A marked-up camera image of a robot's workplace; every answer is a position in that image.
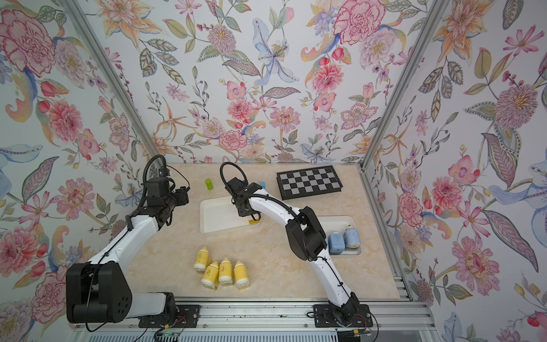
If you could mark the black white checkerboard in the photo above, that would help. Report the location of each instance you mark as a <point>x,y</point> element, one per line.
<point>308,182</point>

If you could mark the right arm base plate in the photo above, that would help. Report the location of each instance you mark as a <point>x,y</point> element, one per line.
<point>324,317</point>

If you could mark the white tray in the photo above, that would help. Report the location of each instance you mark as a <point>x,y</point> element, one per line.
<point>339,224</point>
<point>219,215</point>

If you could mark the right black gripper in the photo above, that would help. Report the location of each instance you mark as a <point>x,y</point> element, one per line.
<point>241,212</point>

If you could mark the aluminium mounting rail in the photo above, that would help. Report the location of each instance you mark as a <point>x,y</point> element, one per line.
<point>274,320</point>

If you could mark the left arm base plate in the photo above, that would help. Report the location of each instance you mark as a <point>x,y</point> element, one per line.
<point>184,316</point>

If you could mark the green cylinder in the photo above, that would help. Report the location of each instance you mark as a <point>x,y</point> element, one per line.
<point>209,184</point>

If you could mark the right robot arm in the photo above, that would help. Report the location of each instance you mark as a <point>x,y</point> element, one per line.
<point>306,236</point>

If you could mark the blue sharpener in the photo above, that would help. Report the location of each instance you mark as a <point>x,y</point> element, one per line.
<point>352,238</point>
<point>336,243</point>

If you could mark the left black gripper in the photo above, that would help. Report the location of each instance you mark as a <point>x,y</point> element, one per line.
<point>183,194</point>

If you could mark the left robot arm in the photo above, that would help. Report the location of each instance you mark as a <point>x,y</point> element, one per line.
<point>97,291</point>

